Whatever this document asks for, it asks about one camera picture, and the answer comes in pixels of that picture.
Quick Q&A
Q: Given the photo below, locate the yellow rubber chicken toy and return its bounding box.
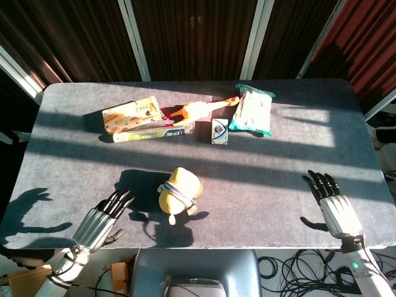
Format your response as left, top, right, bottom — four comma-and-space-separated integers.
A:
160, 96, 241, 127

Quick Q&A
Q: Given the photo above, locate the small orange box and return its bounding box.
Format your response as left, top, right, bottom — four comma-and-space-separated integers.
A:
111, 262, 129, 295

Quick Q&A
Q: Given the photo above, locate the dark brown pleated curtain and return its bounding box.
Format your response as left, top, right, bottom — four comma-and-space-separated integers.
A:
0, 0, 338, 93

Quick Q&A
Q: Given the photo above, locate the white window frame post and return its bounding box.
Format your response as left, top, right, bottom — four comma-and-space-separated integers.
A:
239, 0, 275, 80
0, 46, 44, 105
117, 0, 152, 82
295, 0, 346, 80

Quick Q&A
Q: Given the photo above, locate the yellow plush toy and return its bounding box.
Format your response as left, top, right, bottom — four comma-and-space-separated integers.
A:
157, 166, 204, 226

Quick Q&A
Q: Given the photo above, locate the teal edged snack bag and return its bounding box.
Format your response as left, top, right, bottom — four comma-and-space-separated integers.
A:
228, 83, 276, 137

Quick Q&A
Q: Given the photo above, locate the grey blue table cloth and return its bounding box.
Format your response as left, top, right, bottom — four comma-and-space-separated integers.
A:
0, 79, 396, 250

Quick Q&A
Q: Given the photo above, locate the brown cardboard box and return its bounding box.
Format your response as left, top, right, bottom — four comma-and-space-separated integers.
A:
7, 265, 53, 297

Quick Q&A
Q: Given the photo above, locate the small white blue box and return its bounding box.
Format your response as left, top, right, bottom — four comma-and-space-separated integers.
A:
211, 118, 229, 145

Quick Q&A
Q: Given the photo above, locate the black cable tangle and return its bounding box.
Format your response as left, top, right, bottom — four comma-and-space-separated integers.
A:
258, 249, 396, 297

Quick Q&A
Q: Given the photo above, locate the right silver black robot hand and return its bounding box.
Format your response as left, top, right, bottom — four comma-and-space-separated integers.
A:
299, 169, 363, 239

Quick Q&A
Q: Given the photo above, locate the orange biscuit box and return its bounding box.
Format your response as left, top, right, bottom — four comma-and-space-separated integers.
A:
101, 95, 163, 135

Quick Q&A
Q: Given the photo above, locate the green toothpaste box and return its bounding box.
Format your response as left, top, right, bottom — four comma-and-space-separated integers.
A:
112, 123, 196, 144

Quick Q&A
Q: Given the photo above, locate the reddish brown curtain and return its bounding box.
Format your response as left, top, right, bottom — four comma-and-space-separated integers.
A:
304, 0, 396, 114

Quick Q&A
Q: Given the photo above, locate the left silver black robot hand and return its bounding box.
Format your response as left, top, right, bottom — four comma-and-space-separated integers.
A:
72, 189, 136, 253

